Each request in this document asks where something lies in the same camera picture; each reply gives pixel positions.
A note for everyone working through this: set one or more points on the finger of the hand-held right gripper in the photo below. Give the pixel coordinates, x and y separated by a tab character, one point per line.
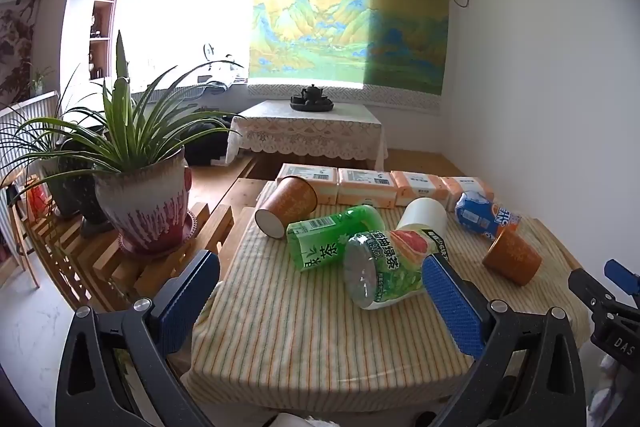
586	288
621	276

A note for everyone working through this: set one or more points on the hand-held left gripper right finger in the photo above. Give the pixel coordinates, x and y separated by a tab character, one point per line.
452	312

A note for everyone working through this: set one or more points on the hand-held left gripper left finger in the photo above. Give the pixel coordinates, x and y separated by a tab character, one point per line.
184	304

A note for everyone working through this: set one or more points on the orange paper cup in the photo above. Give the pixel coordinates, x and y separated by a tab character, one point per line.
512	257
290	206

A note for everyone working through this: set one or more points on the white paper cup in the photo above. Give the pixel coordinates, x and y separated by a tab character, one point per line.
424	213

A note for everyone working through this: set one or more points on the grapefruit label green bottle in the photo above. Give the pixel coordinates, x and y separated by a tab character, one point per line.
385	269

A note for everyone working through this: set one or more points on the wooden plant rack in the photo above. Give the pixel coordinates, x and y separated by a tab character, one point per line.
100	262

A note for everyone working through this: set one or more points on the blue soda bottle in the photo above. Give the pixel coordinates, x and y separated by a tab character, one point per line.
477	214

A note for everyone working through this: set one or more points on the spider plant in glazed pot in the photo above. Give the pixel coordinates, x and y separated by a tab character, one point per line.
142	202

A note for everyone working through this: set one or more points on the striped tablecloth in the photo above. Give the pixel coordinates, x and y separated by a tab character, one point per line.
300	332

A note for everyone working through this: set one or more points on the orange tissue pack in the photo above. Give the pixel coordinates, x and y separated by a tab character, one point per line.
367	187
312	179
420	186
467	184

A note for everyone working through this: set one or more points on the green tea bottle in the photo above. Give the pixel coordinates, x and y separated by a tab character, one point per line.
330	234

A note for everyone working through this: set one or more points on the dark cloth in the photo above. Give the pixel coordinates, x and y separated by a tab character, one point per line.
205	142

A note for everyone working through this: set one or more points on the spider plant in dark pot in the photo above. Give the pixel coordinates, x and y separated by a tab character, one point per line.
65	177

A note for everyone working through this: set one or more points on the red bag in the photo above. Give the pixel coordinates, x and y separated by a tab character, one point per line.
37	199

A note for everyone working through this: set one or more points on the wooden chair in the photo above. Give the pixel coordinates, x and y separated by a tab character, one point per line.
17	227

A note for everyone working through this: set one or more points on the low table with lace cloth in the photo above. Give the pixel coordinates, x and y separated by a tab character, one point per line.
307	127

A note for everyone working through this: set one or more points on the black tea tray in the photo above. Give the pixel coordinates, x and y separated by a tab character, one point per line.
312	105

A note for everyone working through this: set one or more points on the white radiator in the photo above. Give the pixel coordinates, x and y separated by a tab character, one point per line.
25	127

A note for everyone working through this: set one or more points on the black teapot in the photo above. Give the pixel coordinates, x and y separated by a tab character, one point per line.
312	93

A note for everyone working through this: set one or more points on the landscape painting roller blind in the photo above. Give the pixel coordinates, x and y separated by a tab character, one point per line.
345	7

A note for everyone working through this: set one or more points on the white wall shelf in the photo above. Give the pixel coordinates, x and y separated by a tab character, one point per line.
100	22

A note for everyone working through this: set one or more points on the dark wall painting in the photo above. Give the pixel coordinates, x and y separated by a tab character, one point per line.
16	44

